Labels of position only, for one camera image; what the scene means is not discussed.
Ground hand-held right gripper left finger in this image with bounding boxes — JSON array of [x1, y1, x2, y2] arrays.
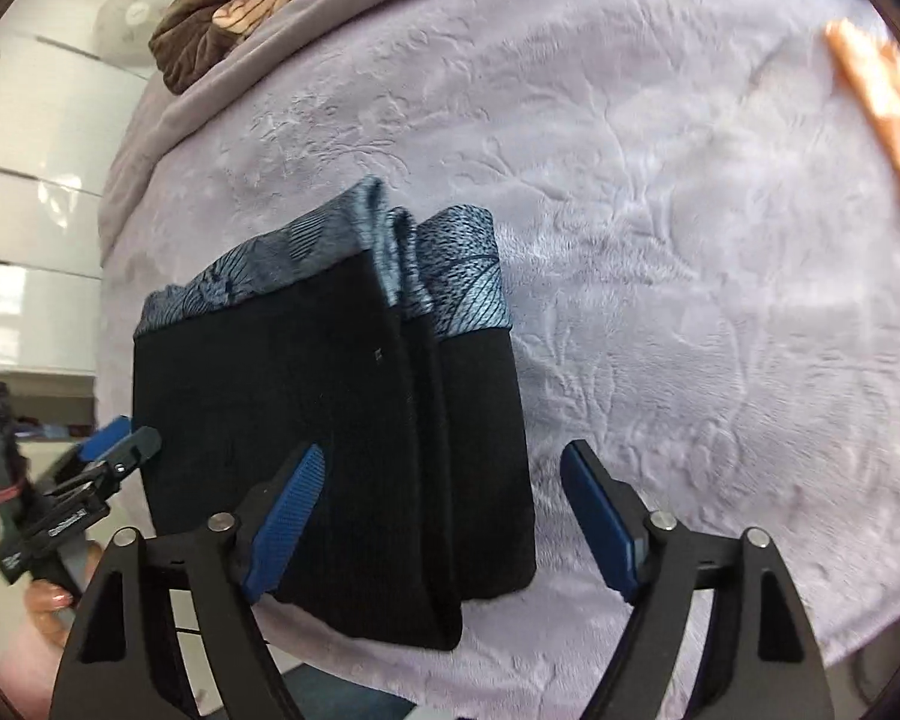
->
[[49, 442, 327, 720]]

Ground white round fan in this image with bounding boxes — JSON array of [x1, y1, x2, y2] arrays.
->
[[94, 0, 177, 57]]

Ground mauve embossed plush blanket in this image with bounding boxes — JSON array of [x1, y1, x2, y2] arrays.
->
[[97, 0, 900, 720]]

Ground orange patterned cloth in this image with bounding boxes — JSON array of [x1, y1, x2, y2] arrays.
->
[[825, 19, 900, 207]]

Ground black pants with grey waistband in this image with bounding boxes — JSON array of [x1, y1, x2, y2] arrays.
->
[[131, 176, 537, 652]]

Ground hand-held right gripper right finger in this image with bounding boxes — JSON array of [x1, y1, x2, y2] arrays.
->
[[559, 441, 841, 720]]

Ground brown striped plush cloth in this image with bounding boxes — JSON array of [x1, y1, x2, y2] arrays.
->
[[150, 0, 380, 95]]

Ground person's left hand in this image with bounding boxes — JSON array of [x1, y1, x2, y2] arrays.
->
[[21, 540, 107, 652]]

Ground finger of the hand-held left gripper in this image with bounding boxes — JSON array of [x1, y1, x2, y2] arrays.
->
[[41, 426, 162, 502], [75, 414, 134, 467]]

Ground white glossy wardrobe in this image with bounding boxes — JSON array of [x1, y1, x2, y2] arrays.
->
[[0, 30, 155, 376]]

